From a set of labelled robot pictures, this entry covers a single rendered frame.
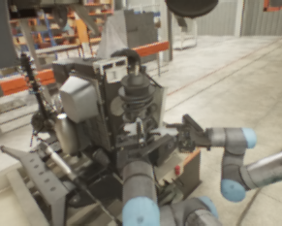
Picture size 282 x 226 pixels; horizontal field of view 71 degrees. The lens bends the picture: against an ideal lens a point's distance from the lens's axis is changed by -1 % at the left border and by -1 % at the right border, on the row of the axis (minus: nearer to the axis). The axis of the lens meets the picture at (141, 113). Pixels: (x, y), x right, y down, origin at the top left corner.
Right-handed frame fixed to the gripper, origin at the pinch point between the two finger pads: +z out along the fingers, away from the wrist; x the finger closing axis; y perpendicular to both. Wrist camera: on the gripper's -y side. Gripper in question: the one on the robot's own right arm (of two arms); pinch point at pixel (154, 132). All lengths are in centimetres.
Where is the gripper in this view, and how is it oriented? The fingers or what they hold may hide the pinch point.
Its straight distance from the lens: 77.8
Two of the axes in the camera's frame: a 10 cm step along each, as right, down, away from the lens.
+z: -9.9, -0.1, 1.2
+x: 0.7, 7.5, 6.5
